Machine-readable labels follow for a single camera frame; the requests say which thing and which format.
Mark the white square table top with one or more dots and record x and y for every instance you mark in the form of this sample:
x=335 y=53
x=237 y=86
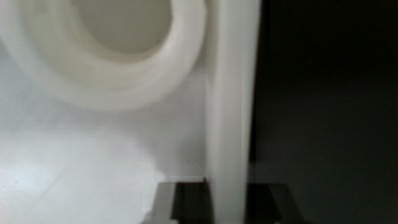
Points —
x=127 y=78

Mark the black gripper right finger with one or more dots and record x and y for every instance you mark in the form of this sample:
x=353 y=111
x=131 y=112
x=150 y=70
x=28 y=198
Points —
x=271 y=206

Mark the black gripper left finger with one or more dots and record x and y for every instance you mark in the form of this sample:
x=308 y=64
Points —
x=182 y=204

